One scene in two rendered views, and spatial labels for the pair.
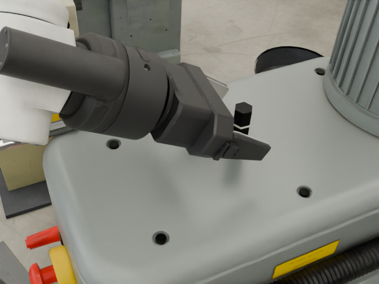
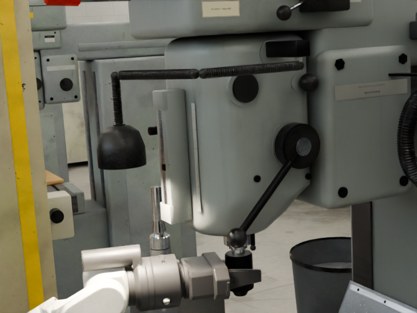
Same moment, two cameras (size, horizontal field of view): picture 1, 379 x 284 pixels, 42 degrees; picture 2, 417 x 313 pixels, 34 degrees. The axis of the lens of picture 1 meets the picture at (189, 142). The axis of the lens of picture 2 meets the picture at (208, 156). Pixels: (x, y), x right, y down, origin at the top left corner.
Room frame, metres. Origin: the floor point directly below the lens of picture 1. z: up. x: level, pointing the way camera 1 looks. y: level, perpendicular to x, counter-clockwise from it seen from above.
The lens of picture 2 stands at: (-0.69, -0.03, 1.62)
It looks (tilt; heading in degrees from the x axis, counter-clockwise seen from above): 10 degrees down; 1
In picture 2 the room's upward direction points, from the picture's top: 3 degrees counter-clockwise
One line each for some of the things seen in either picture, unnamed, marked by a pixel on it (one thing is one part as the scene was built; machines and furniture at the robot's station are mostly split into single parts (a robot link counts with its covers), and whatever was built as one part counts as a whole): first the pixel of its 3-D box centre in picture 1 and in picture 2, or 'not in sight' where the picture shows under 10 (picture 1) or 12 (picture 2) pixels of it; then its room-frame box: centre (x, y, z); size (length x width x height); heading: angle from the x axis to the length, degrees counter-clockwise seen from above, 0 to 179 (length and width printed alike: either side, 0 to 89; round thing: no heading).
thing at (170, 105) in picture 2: not in sight; (172, 156); (0.37, 0.04, 1.45); 0.04 x 0.04 x 0.21; 28
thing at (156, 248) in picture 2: not in sight; (160, 251); (0.79, 0.11, 1.16); 0.05 x 0.05 x 0.06
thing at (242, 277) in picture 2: not in sight; (243, 278); (0.39, -0.06, 1.23); 0.06 x 0.02 x 0.03; 103
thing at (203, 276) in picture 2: not in sight; (187, 279); (0.40, 0.03, 1.23); 0.13 x 0.12 x 0.10; 13
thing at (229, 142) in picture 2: not in sight; (234, 132); (0.42, -0.06, 1.47); 0.21 x 0.19 x 0.32; 28
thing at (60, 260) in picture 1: (62, 270); not in sight; (0.32, 0.15, 1.76); 0.06 x 0.02 x 0.06; 28
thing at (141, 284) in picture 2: not in sight; (118, 277); (0.39, 0.15, 1.24); 0.11 x 0.11 x 0.11; 13
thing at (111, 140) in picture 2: not in sight; (120, 145); (0.31, 0.11, 1.48); 0.07 x 0.07 x 0.06
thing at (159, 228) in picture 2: not in sight; (157, 210); (0.79, 0.11, 1.25); 0.03 x 0.03 x 0.11
